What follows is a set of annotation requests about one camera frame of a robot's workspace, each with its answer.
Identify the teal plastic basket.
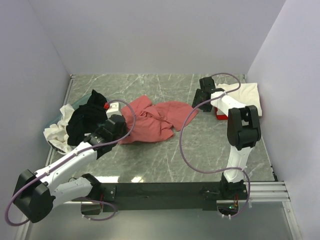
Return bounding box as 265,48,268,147
45,93,91,149

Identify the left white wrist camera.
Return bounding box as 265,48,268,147
104,102,123,122

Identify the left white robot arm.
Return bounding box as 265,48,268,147
10,114,127,223

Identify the black base crossbar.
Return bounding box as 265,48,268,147
84,182,248,211

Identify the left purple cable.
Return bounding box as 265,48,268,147
4,99,137,227

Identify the black t shirt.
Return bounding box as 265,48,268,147
66,89,108,146

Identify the pink t shirt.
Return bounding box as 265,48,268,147
119,95,199,145

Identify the purple cable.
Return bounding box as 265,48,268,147
179,72,251,218
4,99,137,227

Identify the folded red t shirt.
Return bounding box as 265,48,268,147
214,107,228,121

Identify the folded white t shirt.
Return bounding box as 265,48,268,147
216,83,263,118

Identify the crumpled white t shirt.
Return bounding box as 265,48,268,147
43,104,75,155

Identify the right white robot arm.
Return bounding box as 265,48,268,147
192,76,261,200

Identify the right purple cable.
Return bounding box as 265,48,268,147
179,72,251,218

